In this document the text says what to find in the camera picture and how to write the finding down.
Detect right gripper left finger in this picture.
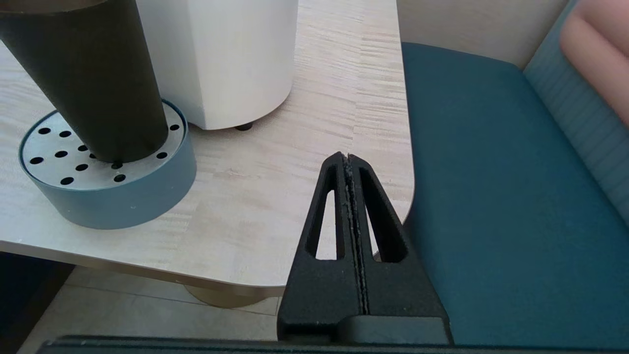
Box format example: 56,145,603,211
277,152,368,341

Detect brass table pedestal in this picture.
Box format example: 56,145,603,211
184,284,272,309

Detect pink bolster cushion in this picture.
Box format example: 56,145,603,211
560,0,629,126

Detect large perforated drip tray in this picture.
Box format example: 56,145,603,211
19,98,197,230

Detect large dark tea dispenser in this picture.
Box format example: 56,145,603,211
135,0,299,132

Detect dark blue seat cushion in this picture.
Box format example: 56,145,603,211
400,42,629,347

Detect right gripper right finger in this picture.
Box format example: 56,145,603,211
349,154,448,318

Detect black tapered cup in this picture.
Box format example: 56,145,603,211
0,0,169,164

